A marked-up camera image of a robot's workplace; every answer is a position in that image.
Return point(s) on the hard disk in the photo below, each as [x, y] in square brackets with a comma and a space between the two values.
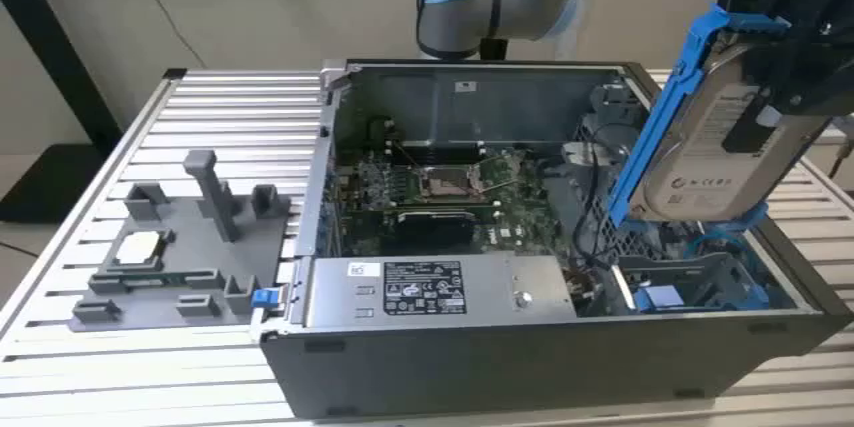
[694, 167]

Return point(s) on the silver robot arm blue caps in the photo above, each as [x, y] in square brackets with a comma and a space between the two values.
[467, 17]

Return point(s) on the metal disk bay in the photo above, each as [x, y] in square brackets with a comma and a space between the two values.
[694, 272]

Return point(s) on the perforated metal drive cage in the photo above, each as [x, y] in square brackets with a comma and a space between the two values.
[567, 207]

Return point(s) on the green motherboard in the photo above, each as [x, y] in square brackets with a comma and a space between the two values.
[527, 227]

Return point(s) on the CPU socket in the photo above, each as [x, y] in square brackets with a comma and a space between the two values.
[443, 187]

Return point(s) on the thin locking lever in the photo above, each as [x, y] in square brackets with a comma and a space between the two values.
[404, 153]

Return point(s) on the black graphics card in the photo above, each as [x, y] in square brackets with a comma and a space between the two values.
[434, 227]

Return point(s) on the silver power supply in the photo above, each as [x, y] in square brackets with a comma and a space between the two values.
[487, 292]

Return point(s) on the black PC case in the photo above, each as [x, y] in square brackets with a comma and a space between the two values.
[467, 372]

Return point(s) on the blue case latch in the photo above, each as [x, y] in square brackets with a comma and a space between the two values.
[266, 297]

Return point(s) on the grey parts rack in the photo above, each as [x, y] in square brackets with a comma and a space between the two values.
[194, 242]

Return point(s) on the silver CPU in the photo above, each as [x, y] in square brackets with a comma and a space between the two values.
[139, 247]

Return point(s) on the black stand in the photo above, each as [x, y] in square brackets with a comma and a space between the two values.
[54, 47]

